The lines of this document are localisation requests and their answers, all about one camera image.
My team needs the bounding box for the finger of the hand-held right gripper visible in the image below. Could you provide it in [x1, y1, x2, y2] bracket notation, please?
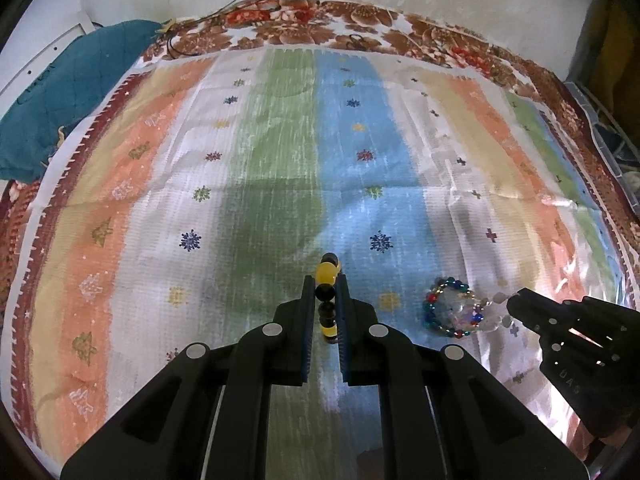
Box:
[507, 300, 603, 377]
[515, 287, 640, 333]

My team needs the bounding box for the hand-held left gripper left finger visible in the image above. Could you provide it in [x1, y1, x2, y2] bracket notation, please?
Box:
[60, 275, 321, 480]

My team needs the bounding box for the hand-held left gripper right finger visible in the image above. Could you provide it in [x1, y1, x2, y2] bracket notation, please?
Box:
[336, 272, 590, 480]

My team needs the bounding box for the black and yellow bead bracelet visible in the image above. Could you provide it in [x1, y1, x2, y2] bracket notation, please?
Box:
[315, 252, 346, 345]

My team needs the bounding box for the multicolour glass bead bracelet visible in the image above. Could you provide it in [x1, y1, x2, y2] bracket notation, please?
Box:
[422, 276, 489, 340]

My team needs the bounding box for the striped pastel cloth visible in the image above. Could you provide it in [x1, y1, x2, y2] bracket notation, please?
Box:
[10, 47, 640, 480]

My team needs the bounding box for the mustard yellow cloth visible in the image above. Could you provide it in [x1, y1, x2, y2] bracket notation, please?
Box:
[587, 0, 640, 107]

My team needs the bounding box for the teal quilted pillow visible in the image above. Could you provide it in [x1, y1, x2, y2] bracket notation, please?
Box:
[0, 20, 167, 184]

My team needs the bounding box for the black cable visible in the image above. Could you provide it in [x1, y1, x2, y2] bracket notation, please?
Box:
[165, 0, 331, 61]

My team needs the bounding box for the white perforated rail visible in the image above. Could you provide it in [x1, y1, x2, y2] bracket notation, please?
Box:
[0, 20, 102, 107]

